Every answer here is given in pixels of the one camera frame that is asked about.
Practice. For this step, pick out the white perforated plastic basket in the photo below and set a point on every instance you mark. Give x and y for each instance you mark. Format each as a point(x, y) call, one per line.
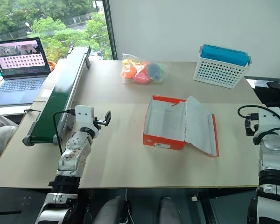
point(218, 73)

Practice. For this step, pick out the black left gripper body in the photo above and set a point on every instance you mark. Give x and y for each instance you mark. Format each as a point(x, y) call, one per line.
point(98, 123)

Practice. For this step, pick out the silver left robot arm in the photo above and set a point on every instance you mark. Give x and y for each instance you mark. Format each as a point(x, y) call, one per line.
point(71, 154)

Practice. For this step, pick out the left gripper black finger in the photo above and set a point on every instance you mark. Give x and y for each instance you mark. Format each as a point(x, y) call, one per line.
point(105, 123)
point(107, 116)

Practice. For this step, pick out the black office chair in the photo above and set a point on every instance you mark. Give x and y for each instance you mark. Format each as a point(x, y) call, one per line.
point(278, 85)

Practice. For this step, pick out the black window frame post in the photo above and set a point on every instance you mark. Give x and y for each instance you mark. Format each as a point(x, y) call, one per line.
point(110, 28)

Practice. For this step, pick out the green conveyor belt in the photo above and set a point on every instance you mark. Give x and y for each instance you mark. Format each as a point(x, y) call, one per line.
point(53, 100)

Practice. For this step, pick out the blue pouch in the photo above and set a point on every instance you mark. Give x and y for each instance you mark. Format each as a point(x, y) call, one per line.
point(224, 54)

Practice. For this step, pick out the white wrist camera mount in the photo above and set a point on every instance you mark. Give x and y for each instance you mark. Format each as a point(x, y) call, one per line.
point(84, 115)
point(268, 119)

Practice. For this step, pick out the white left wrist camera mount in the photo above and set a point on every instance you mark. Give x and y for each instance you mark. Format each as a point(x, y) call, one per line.
point(84, 115)

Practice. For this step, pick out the dark rounded shape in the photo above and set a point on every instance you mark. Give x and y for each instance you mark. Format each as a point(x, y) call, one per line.
point(112, 210)
point(169, 211)

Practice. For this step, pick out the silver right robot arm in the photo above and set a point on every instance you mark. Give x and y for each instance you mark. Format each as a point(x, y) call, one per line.
point(273, 154)

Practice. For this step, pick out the orange shoe box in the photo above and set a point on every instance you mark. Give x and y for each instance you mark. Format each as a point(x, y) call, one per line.
point(163, 142)

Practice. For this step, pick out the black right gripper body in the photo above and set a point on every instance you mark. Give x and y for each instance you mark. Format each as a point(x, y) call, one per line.
point(250, 128)

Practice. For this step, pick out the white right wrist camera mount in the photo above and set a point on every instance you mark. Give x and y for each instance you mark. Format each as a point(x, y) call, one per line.
point(268, 119)

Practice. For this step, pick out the small white block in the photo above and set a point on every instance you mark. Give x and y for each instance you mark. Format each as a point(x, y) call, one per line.
point(194, 198)

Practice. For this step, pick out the clear bag of colourful toys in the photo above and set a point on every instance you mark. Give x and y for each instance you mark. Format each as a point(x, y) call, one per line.
point(142, 71)

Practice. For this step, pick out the open grey laptop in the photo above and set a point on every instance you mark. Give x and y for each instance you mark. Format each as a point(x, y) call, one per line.
point(21, 86)

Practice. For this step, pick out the grey fabric cushion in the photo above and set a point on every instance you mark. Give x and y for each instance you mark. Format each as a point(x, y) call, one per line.
point(0, 144)

